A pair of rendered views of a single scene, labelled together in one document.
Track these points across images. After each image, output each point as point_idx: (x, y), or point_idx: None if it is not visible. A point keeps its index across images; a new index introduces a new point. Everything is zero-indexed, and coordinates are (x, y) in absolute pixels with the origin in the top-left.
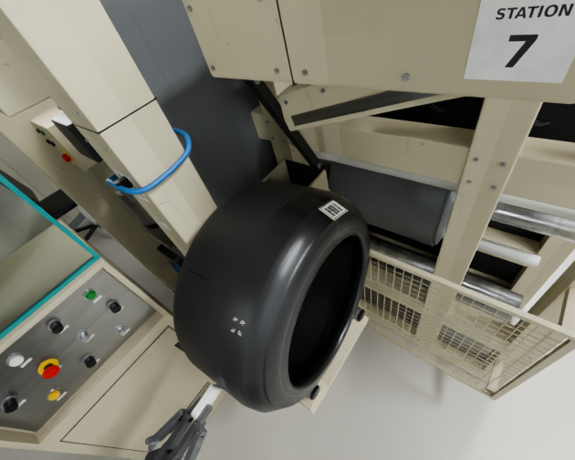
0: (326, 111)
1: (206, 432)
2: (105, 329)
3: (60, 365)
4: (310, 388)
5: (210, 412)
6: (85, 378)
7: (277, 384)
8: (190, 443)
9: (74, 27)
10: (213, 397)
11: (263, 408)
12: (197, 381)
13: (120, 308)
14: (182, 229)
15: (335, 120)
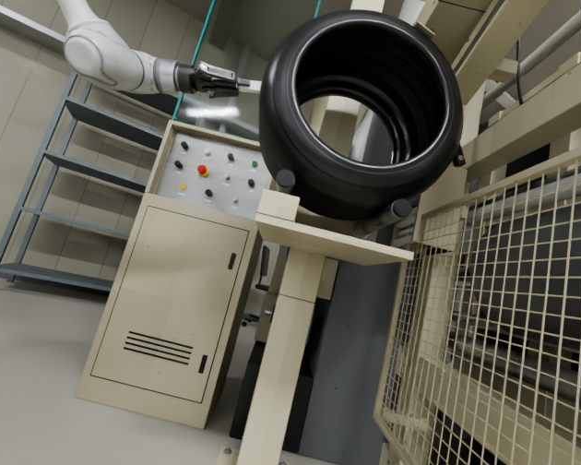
0: (466, 52)
1: (234, 79)
2: (232, 190)
3: (204, 178)
4: (295, 125)
5: (246, 83)
6: (195, 201)
7: (296, 44)
8: (222, 81)
9: None
10: (255, 85)
11: (270, 67)
12: (192, 326)
13: (252, 182)
14: (331, 100)
15: (470, 53)
